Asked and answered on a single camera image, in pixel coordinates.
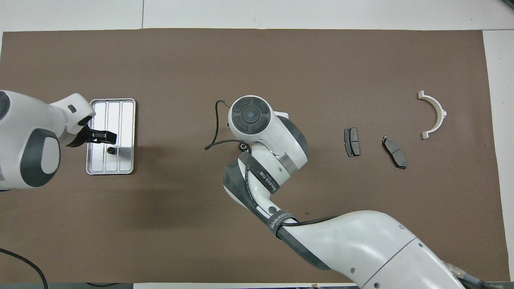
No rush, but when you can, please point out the brown table mat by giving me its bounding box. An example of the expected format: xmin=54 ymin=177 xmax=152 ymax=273
xmin=0 ymin=28 xmax=510 ymax=283

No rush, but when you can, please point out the silver metal tray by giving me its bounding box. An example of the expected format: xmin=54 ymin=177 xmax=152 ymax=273
xmin=86 ymin=98 xmax=136 ymax=175

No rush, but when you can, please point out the elongated dark brake pad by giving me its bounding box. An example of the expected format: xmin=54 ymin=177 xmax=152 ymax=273
xmin=382 ymin=136 xmax=407 ymax=170

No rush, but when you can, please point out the white semicircular plastic bracket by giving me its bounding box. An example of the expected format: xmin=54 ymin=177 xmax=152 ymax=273
xmin=418 ymin=91 xmax=447 ymax=140

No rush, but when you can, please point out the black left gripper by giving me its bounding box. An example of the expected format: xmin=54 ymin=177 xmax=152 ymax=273
xmin=74 ymin=125 xmax=118 ymax=147

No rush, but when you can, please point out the rectangular dark brake pad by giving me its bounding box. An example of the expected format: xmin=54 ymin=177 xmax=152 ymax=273
xmin=344 ymin=128 xmax=361 ymax=157

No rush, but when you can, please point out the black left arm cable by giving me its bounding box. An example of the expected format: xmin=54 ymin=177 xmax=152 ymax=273
xmin=0 ymin=248 xmax=49 ymax=289

